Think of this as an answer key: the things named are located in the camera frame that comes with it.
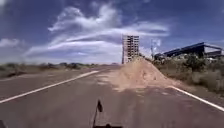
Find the tall unfinished building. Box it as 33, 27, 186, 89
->
121, 34, 140, 65

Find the sand heap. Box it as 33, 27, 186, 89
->
99, 57, 178, 93

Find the pole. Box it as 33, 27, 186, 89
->
150, 39, 156, 61

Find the robot's own part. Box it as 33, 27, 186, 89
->
91, 99, 124, 128

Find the grey asphalt road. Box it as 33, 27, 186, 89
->
0, 64, 224, 128

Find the white centre road line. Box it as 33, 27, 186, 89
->
0, 69, 100, 105

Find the low dark-roofed building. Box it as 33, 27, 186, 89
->
153, 41, 224, 61

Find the dry scrub verge with bushes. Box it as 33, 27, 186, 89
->
146, 53, 224, 96

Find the white edge road line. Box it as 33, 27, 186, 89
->
168, 85, 224, 113

